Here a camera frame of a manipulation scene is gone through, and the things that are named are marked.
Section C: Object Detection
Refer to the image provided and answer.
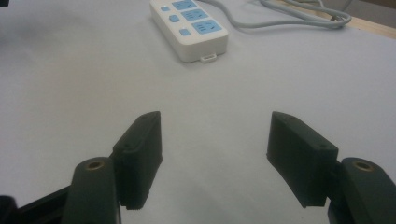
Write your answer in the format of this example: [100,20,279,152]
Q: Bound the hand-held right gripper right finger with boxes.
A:
[266,111,396,224]

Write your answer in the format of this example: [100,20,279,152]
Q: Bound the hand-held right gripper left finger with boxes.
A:
[61,110,163,224]

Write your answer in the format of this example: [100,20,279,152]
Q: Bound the white power strip blue sockets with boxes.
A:
[149,0,230,64]

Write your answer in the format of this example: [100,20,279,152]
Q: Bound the grey power cable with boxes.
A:
[197,0,353,31]

